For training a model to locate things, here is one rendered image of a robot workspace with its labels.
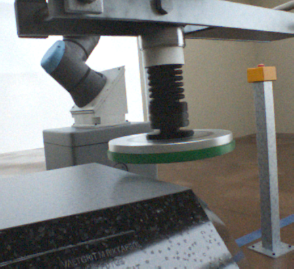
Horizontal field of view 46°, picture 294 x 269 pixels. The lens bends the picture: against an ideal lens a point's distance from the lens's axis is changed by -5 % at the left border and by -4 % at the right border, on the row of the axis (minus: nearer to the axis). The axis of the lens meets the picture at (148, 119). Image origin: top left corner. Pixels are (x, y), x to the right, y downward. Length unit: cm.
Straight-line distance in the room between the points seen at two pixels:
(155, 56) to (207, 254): 32
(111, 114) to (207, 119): 579
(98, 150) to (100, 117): 15
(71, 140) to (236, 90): 669
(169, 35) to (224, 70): 713
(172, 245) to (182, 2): 37
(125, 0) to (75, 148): 98
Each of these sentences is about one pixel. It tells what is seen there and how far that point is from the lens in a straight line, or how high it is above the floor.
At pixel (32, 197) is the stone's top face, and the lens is 53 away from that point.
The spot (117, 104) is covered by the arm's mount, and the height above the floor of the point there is 94.
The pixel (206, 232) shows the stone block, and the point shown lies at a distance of 46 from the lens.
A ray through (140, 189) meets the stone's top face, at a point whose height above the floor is 82.
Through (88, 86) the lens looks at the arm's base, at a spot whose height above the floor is 103.
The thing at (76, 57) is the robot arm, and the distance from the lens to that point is 159.
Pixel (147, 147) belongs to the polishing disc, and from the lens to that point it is 53.
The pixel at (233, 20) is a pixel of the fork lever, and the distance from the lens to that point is 70.
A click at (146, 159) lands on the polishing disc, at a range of 53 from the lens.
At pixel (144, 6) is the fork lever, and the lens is 54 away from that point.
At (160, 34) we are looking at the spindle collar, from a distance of 59.
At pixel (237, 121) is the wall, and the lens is 792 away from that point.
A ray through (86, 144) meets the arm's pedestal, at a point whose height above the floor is 79.
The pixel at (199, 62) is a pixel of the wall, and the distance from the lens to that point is 723.
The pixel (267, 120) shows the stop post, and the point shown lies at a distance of 209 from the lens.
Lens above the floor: 95
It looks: 3 degrees down
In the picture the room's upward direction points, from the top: 5 degrees counter-clockwise
